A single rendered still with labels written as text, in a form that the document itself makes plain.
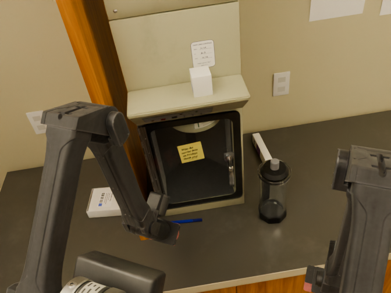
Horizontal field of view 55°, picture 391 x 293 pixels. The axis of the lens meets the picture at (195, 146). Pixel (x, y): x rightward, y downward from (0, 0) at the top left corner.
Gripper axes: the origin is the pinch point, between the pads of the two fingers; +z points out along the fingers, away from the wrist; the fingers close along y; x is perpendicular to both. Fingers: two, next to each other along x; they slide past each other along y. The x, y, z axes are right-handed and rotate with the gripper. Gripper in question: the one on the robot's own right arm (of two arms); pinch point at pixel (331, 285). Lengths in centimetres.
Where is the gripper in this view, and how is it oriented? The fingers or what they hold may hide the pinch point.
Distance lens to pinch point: 118.0
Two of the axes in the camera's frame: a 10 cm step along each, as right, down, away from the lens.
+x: -2.6, 9.2, -2.8
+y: -9.3, -1.6, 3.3
